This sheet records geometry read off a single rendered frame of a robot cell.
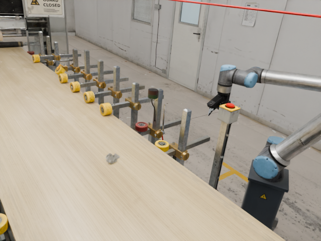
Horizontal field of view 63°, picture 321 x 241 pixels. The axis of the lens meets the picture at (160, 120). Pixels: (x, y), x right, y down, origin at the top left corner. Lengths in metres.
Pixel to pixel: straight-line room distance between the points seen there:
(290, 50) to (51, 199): 3.49
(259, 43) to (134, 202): 3.49
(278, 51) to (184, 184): 3.13
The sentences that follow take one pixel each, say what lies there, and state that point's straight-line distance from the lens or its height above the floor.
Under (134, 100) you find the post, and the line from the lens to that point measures 1.82.
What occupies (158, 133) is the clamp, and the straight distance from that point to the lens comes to 1.68.
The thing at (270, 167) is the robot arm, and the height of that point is 0.81.
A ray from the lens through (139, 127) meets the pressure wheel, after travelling 1.64.
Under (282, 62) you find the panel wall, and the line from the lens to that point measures 4.05.
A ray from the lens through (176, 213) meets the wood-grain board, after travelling 1.08.
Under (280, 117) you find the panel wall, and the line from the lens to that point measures 4.16.
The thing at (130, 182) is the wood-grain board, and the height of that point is 0.90.
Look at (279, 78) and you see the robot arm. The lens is 1.69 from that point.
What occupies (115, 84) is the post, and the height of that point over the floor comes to 1.02.
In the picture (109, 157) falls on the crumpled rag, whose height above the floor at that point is 0.92.
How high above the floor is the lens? 1.66
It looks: 26 degrees down
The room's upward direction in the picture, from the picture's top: 5 degrees clockwise
